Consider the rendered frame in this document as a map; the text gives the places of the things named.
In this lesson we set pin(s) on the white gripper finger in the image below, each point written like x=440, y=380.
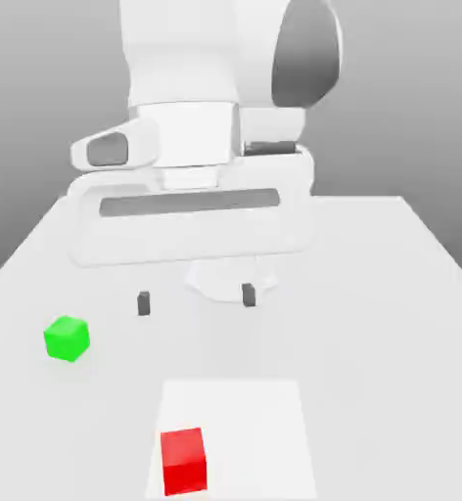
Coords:
x=143, y=303
x=248, y=295

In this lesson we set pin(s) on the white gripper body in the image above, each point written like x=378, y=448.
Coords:
x=192, y=238

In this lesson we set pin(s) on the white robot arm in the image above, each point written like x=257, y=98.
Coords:
x=184, y=58

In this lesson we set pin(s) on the small green cube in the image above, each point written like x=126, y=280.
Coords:
x=67, y=339

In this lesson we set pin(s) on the small red cube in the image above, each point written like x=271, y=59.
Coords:
x=184, y=462

